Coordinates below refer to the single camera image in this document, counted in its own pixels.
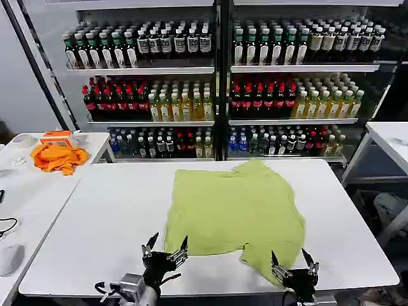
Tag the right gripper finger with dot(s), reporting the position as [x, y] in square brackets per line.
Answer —
[310, 264]
[278, 269]

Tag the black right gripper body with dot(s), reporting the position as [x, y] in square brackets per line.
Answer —
[301, 282]

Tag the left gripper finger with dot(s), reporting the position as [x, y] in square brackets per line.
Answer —
[182, 248]
[150, 246]

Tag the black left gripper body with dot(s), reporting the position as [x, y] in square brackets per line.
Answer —
[156, 264]

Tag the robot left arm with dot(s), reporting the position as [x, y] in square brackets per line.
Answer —
[135, 288]

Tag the light green shirt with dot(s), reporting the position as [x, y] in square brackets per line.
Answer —
[232, 210]

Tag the grey bag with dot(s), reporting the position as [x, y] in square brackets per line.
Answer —
[390, 210]

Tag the orange crumpled cloth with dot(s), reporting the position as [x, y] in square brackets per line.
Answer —
[59, 157]

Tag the small white container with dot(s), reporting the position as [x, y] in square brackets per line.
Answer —
[79, 139]

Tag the white side table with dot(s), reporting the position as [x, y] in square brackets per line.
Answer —
[19, 197]

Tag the grey computer mouse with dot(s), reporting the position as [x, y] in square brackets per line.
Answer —
[10, 259]

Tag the orange and white box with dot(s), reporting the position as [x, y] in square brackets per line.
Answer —
[57, 137]

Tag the small white object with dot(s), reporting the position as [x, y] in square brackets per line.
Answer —
[19, 161]

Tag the small black device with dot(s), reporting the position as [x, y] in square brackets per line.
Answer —
[1, 197]

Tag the shelf rack with bottles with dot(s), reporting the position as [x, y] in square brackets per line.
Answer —
[143, 86]
[296, 86]

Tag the white tape roll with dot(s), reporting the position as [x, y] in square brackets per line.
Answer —
[25, 140]

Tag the black slanted pole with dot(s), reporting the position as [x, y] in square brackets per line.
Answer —
[38, 63]

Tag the white table with grey frame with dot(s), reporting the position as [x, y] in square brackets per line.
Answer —
[387, 143]

